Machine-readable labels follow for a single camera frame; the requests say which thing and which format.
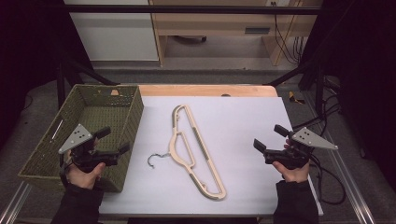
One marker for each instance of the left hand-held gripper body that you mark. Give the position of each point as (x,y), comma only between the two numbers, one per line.
(76,139)

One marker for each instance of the black metal frame strut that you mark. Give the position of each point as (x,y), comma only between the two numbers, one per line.
(299,73)
(81,73)

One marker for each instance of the yellow and black tool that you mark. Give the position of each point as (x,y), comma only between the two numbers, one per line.
(294,98)

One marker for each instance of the person's right hand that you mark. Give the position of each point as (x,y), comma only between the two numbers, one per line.
(292,175)

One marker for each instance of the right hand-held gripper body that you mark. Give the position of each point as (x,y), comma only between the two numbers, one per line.
(311,139)

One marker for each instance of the aluminium rail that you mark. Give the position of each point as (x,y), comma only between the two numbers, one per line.
(15,202)
(345,174)

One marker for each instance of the dark curtain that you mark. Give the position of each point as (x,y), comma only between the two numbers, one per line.
(367,77)
(28,56)

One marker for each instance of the white table mat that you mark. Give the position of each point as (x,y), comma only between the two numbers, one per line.
(249,174)

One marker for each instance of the black metal crossbar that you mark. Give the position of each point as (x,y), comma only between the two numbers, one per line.
(186,9)

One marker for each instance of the person's left hand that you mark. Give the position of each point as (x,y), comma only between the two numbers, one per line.
(84,179)

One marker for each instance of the light wooden desk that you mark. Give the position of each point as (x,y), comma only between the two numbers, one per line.
(218,21)

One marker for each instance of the white cabinet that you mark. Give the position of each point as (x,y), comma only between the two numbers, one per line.
(118,34)

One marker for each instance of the green woven basket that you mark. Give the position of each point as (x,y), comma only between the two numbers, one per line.
(102,115)

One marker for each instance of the beige plastic clothes hanger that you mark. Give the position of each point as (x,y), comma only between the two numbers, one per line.
(192,166)

